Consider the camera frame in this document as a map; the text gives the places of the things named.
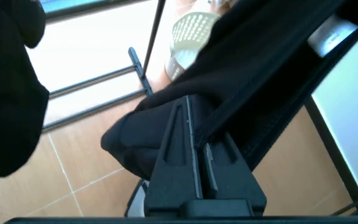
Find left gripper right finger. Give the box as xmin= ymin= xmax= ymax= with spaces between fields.
xmin=197 ymin=132 xmax=267 ymax=218

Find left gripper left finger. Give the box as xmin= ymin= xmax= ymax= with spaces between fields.
xmin=144 ymin=95 xmax=203 ymax=218

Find black garment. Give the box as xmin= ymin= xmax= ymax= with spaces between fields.
xmin=100 ymin=0 xmax=358 ymax=182

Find black drawstring shorts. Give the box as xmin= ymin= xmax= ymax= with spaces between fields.
xmin=0 ymin=0 xmax=50 ymax=179

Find black clothes rack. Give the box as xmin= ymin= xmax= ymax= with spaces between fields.
xmin=41 ymin=0 xmax=167 ymax=134

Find white laundry basket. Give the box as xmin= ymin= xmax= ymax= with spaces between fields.
xmin=165 ymin=11 xmax=221 ymax=82

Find window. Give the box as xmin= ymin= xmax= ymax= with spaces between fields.
xmin=40 ymin=0 xmax=145 ymax=20

